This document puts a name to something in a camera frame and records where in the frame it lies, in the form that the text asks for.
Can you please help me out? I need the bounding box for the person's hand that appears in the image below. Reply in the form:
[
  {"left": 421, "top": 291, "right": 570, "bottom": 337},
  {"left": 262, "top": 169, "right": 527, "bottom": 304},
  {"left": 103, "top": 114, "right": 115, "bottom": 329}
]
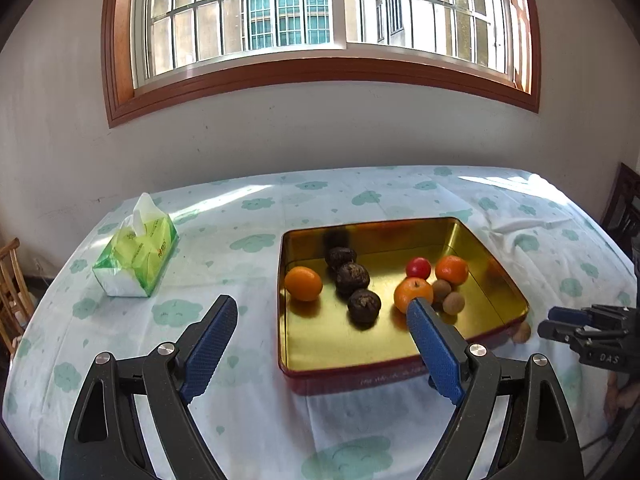
[{"left": 603, "top": 375, "right": 640, "bottom": 424}]

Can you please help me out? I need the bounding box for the green tissue pack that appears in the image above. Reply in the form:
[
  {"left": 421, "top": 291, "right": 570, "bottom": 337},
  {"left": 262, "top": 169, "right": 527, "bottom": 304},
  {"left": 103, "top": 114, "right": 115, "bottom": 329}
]
[{"left": 92, "top": 193, "right": 178, "bottom": 298}]

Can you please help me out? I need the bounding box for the wooden framed window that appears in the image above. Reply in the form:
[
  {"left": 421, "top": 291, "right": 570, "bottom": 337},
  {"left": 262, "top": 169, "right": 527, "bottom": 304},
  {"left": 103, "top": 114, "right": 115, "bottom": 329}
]
[{"left": 102, "top": 0, "right": 541, "bottom": 127}]

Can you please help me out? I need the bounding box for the white cloud pattern tablecloth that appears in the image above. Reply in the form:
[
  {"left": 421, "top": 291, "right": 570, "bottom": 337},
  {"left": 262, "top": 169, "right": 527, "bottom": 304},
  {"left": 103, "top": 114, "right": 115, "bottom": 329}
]
[{"left": 2, "top": 166, "right": 637, "bottom": 479}]

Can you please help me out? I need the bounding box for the red cherry tomato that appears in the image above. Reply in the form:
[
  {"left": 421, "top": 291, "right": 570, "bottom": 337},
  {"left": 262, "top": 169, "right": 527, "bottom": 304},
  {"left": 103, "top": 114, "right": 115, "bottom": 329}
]
[{"left": 405, "top": 257, "right": 432, "bottom": 280}]

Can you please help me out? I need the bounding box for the dark wooden chair right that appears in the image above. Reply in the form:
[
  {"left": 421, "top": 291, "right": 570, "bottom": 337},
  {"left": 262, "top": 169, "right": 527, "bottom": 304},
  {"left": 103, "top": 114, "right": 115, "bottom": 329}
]
[{"left": 600, "top": 162, "right": 639, "bottom": 258}]

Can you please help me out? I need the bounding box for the wooden chair left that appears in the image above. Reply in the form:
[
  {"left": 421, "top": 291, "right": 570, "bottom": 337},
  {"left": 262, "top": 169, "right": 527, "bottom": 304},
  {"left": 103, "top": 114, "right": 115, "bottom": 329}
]
[{"left": 0, "top": 237, "right": 36, "bottom": 358}]

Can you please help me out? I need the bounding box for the orange mandarin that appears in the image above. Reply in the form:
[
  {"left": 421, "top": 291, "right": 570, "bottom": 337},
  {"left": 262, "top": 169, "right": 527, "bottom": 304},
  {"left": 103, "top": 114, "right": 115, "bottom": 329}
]
[
  {"left": 435, "top": 255, "right": 470, "bottom": 286},
  {"left": 394, "top": 278, "right": 434, "bottom": 314}
]

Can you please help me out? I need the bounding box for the oval orange kumquat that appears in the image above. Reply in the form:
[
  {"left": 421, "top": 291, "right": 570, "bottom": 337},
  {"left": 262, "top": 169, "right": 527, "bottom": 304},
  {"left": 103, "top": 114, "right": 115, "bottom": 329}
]
[{"left": 284, "top": 266, "right": 323, "bottom": 302}]

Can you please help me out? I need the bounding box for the brown longan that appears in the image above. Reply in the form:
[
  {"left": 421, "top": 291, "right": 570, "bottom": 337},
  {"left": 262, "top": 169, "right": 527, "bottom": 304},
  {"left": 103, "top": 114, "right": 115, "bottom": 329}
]
[
  {"left": 511, "top": 322, "right": 532, "bottom": 344},
  {"left": 432, "top": 280, "right": 452, "bottom": 304},
  {"left": 442, "top": 292, "right": 465, "bottom": 316}
]

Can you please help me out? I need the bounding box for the red gold toffee tin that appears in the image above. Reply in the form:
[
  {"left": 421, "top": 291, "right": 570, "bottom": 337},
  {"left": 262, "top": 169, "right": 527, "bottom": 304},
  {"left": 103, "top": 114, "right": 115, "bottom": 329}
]
[{"left": 276, "top": 216, "right": 531, "bottom": 395}]

